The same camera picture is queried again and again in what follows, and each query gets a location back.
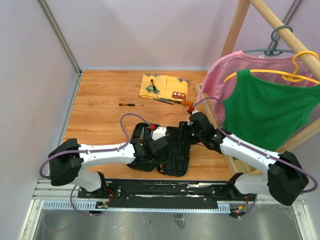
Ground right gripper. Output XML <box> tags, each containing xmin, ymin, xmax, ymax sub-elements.
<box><xmin>173</xmin><ymin>121</ymin><xmax>205</xmax><ymax>145</ymax></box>

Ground black plastic tool case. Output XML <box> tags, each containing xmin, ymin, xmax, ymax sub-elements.
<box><xmin>127</xmin><ymin>121</ymin><xmax>192</xmax><ymax>177</ymax></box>

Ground orange handled screwdriver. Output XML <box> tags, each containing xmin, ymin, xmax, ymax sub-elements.
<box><xmin>173</xmin><ymin>100</ymin><xmax>193</xmax><ymax>107</ymax></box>

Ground small black precision screwdriver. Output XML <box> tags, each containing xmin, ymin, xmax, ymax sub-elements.
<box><xmin>118</xmin><ymin>103</ymin><xmax>144</xmax><ymax>107</ymax></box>

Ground orange needle nose pliers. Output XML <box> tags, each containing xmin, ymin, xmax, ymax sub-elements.
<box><xmin>139</xmin><ymin>127</ymin><xmax>145</xmax><ymax>140</ymax></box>

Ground black handled screwdriver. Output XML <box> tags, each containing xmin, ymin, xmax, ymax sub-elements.
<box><xmin>158</xmin><ymin>164</ymin><xmax>165</xmax><ymax>173</ymax></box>

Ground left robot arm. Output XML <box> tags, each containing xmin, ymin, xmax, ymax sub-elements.
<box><xmin>48</xmin><ymin>136</ymin><xmax>173</xmax><ymax>198</ymax></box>

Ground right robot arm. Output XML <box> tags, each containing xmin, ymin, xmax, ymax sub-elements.
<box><xmin>188</xmin><ymin>109</ymin><xmax>309</xmax><ymax>206</ymax></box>

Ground thin dark metal file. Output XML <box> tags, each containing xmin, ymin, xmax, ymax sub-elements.
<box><xmin>153</xmin><ymin>98</ymin><xmax>173</xmax><ymax>105</ymax></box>

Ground pink t-shirt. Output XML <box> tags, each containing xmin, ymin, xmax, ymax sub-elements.
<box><xmin>196</xmin><ymin>51</ymin><xmax>318</xmax><ymax>121</ymax></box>

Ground yellow car print cloth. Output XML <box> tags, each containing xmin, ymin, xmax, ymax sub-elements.
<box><xmin>139</xmin><ymin>73</ymin><xmax>189</xmax><ymax>101</ymax></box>

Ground green tank top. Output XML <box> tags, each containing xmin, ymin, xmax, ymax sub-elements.
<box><xmin>223</xmin><ymin>76</ymin><xmax>320</xmax><ymax>151</ymax></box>

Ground small screwdriver on cloth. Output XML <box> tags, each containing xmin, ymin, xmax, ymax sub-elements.
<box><xmin>150</xmin><ymin>79</ymin><xmax>158</xmax><ymax>99</ymax></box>

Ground yellow clothes hanger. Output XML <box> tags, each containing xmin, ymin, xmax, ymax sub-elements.
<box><xmin>223</xmin><ymin>50</ymin><xmax>320</xmax><ymax>87</ymax></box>

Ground teal clothes hanger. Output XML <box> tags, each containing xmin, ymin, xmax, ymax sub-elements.
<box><xmin>243</xmin><ymin>25</ymin><xmax>294</xmax><ymax>57</ymax></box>

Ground wooden clothes rack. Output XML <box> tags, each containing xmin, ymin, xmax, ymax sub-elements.
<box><xmin>195</xmin><ymin>0</ymin><xmax>320</xmax><ymax>177</ymax></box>

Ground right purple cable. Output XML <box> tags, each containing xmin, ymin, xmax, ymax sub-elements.
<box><xmin>187</xmin><ymin>96</ymin><xmax>319</xmax><ymax>221</ymax></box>

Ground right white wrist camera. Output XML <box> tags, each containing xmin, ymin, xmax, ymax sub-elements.
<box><xmin>187</xmin><ymin>106</ymin><xmax>199</xmax><ymax>116</ymax></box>

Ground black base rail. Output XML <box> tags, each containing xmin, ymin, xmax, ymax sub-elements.
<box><xmin>32</xmin><ymin>177</ymin><xmax>307</xmax><ymax>215</ymax></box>

